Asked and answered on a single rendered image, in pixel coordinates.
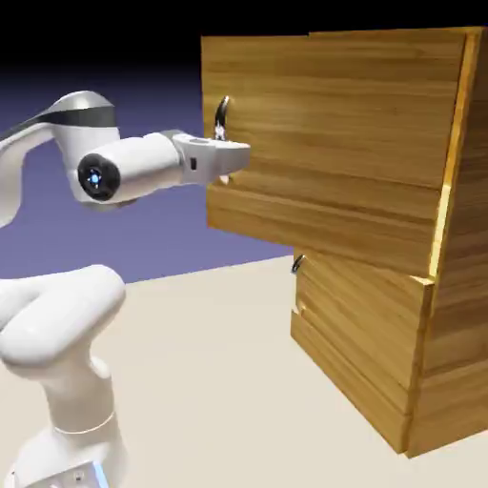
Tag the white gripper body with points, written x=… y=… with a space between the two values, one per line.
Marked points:
x=233 y=156

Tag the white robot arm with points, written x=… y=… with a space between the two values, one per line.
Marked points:
x=57 y=305

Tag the large wood cabinet door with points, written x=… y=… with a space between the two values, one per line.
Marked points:
x=335 y=133

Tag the small wood cabinet door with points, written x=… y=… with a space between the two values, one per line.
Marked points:
x=354 y=335

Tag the light wood cabinet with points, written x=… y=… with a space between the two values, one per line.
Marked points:
x=465 y=305

